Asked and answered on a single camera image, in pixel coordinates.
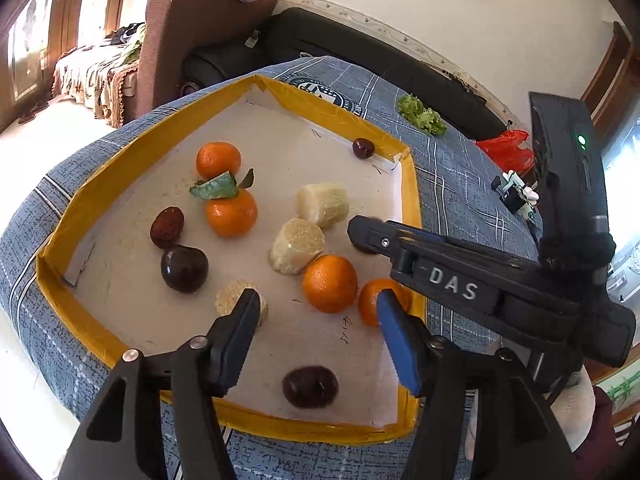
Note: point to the patterned covered couch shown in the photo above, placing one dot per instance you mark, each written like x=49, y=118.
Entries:
x=96, y=75

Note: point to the small tangerine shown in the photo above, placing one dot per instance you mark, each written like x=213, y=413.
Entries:
x=216, y=158

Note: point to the yellow cardboard tray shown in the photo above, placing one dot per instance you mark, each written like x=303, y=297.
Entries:
x=100, y=270

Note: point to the black sofa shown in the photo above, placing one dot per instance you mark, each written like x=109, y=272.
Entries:
x=296, y=33

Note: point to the small black clip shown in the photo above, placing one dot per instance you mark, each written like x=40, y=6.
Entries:
x=496, y=183

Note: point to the dark purple plum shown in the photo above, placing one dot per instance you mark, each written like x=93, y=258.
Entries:
x=184, y=269

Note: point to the red plastic bag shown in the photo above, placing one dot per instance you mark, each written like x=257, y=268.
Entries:
x=506, y=151

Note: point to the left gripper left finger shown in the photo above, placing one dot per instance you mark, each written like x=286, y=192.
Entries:
x=204, y=369

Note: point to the wooden glass door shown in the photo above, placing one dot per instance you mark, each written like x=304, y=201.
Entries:
x=34, y=36

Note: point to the large orange tangerine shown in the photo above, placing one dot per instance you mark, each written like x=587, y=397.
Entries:
x=330, y=284

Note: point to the gloved right hand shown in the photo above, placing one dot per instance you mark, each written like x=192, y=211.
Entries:
x=574, y=409

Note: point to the tangerine with green leaf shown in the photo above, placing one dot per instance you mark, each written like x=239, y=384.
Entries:
x=230, y=209

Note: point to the black pen holder box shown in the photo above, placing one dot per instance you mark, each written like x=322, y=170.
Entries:
x=513, y=200

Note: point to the pale sugarcane chunk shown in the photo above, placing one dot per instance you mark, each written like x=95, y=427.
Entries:
x=323, y=204

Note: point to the dark red date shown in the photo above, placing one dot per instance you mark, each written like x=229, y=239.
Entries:
x=167, y=227

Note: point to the brown armchair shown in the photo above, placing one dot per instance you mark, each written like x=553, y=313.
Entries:
x=176, y=27

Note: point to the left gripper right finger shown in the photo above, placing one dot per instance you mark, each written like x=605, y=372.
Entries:
x=431, y=368

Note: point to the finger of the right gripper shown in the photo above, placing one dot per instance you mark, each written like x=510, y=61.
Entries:
x=383, y=236

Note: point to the green lettuce bunch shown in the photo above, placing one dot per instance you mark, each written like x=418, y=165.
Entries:
x=422, y=117

